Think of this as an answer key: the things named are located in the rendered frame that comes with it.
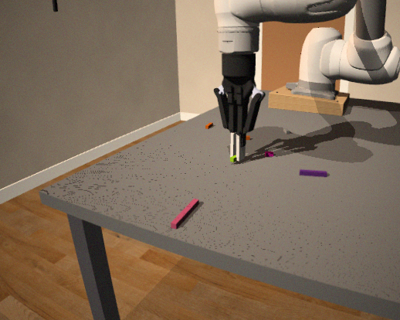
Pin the pink rod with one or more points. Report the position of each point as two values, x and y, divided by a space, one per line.
184 214

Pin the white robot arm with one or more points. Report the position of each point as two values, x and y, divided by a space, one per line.
368 57

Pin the purple rod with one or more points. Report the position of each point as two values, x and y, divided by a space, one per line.
313 173

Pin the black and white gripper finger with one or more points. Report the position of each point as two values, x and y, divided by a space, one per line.
246 120
229 113

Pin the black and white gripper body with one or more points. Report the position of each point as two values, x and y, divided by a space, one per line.
240 70

